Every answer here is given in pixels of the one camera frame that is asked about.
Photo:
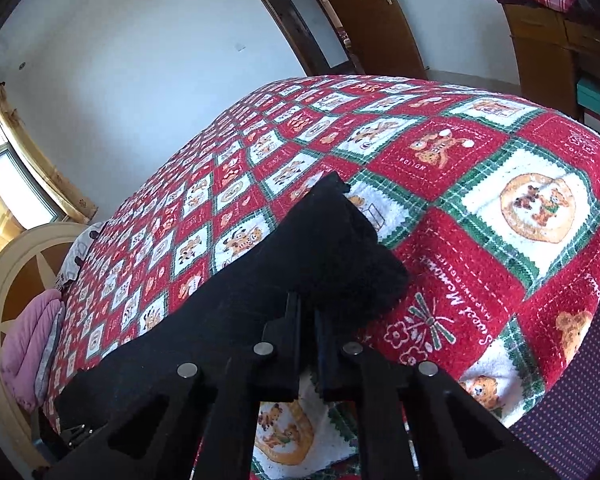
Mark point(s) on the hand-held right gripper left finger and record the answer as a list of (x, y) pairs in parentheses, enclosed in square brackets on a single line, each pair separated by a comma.
[(291, 340)]

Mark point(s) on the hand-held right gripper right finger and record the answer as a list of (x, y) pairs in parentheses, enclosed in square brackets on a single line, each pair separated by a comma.
[(325, 355)]

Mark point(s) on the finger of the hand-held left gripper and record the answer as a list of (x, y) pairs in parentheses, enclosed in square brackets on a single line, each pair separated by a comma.
[(77, 437)]

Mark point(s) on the black pants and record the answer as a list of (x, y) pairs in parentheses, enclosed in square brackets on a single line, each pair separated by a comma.
[(280, 260)]

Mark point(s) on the grey patterned folded quilt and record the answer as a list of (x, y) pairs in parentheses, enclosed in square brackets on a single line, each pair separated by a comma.
[(47, 360)]

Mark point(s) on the pink folded quilt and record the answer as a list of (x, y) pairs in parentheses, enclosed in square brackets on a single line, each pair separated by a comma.
[(22, 345)]

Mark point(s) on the cream and brown wooden headboard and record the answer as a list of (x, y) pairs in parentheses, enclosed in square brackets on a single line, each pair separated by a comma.
[(10, 280)]

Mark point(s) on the white patterned pillow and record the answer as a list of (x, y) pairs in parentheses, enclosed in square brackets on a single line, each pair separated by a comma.
[(77, 255)]

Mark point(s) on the red checked printed blanket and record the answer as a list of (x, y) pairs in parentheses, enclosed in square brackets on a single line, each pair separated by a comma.
[(455, 185)]

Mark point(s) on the purple dotted floor mat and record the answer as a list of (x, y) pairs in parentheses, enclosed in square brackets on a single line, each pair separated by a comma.
[(575, 410)]

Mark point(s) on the window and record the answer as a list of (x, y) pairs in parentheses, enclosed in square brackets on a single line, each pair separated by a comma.
[(10, 165)]

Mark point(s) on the narrow yellow curtain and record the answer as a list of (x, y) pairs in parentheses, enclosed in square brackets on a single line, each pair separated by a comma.
[(35, 145)]

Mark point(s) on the brown wooden door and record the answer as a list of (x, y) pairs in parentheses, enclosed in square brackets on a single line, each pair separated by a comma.
[(375, 30)]

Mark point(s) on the brown wooden cabinet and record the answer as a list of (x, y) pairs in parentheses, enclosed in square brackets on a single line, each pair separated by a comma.
[(545, 45)]

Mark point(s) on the dark wooden door frame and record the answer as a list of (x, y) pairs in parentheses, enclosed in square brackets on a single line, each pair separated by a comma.
[(295, 25)]

